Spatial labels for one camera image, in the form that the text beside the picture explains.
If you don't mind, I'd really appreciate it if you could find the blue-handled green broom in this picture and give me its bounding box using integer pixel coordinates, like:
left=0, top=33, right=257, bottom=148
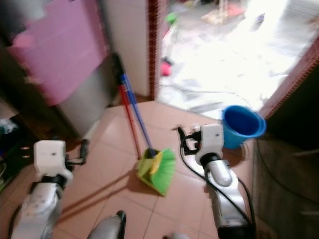
left=112, top=52, right=177, bottom=196

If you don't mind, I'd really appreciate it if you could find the red-handled green dustpan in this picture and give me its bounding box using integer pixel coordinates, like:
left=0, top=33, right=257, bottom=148
left=117, top=84, right=171, bottom=197

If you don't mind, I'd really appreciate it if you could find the grey steel cabinet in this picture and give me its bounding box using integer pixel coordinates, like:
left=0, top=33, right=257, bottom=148
left=0, top=0, right=116, bottom=141

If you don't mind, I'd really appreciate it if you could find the blue plastic bucket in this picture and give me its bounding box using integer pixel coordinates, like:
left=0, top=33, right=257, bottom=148
left=221, top=104, right=268, bottom=150

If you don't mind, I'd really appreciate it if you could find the pink slipper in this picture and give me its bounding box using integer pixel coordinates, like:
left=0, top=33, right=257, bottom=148
left=160, top=58, right=173, bottom=77

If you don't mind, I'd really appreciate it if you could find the grey left robot leg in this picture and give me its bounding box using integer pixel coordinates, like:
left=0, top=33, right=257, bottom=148
left=87, top=210, right=127, bottom=239

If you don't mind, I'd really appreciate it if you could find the grey robot leg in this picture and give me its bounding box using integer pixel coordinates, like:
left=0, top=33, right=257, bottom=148
left=87, top=210, right=127, bottom=239
left=161, top=231, right=190, bottom=239

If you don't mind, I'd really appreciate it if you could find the grey right robot leg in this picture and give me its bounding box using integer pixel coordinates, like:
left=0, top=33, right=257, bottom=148
left=161, top=231, right=190, bottom=239

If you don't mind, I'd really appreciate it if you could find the red tiled door jamb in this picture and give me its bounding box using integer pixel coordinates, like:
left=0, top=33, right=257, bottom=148
left=147, top=0, right=160, bottom=99

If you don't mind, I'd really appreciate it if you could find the pink foam mat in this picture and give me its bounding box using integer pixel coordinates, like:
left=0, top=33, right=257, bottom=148
left=7, top=0, right=110, bottom=107

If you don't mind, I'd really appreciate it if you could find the green plastic item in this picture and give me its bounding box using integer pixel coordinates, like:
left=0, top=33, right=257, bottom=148
left=166, top=12, right=178, bottom=26

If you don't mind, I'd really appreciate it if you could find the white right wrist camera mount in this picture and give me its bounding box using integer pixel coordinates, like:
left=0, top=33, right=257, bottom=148
left=196, top=123, right=225, bottom=166

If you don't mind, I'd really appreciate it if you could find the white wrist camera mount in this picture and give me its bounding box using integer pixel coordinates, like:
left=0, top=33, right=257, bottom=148
left=196, top=123, right=225, bottom=166
left=33, top=140, right=67, bottom=183

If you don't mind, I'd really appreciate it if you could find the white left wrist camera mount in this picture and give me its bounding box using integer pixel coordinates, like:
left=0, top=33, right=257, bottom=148
left=33, top=140, right=67, bottom=183

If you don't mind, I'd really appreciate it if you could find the red tiled low wall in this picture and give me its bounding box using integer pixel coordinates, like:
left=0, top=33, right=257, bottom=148
left=259, top=46, right=319, bottom=120

